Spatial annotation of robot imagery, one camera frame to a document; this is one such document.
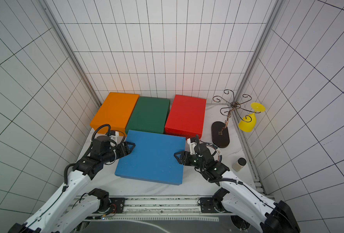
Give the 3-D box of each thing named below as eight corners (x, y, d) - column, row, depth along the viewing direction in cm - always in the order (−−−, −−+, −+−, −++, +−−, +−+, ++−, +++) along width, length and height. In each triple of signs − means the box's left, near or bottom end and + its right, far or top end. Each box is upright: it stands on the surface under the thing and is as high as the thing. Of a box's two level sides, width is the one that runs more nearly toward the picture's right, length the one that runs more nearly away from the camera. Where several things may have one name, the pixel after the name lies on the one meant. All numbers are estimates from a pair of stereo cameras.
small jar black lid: (230, 169, 88) (236, 162, 79) (233, 162, 90) (240, 155, 82) (237, 173, 86) (243, 167, 78) (240, 166, 89) (247, 160, 80)
